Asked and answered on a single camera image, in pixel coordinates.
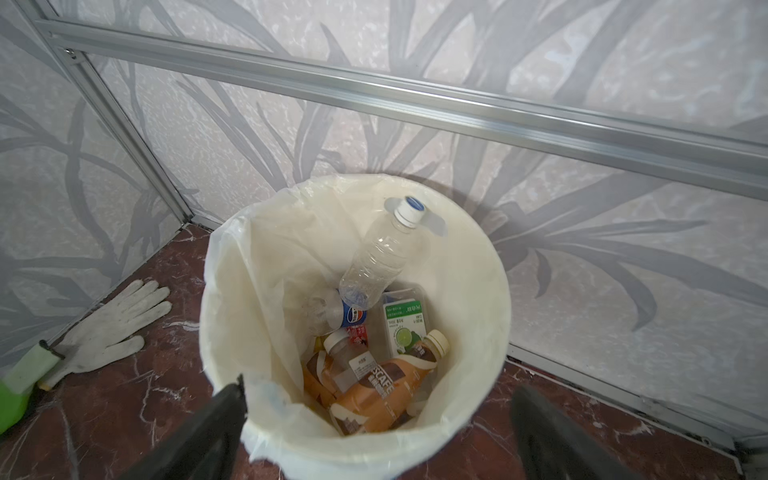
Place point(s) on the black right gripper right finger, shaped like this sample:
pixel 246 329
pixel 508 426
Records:
pixel 552 446

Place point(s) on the green black work glove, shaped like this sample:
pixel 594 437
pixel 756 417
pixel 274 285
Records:
pixel 19 382

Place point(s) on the translucent white bin liner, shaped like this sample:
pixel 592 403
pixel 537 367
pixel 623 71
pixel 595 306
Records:
pixel 267 259

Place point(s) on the white ribbed trash bin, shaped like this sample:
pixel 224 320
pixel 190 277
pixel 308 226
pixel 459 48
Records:
pixel 369 317

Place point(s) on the clear bottle blue label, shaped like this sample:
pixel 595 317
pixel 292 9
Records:
pixel 326 312

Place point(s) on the white knit glove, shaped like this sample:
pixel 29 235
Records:
pixel 109 333

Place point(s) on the brown bottle white cap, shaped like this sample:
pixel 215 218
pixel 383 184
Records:
pixel 328 374

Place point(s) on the clear bottle white cap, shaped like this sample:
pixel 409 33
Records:
pixel 393 240

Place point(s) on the clear rectangular green-label bottle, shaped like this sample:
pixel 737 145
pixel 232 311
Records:
pixel 397 322

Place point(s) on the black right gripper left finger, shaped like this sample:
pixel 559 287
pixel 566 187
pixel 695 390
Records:
pixel 205 446

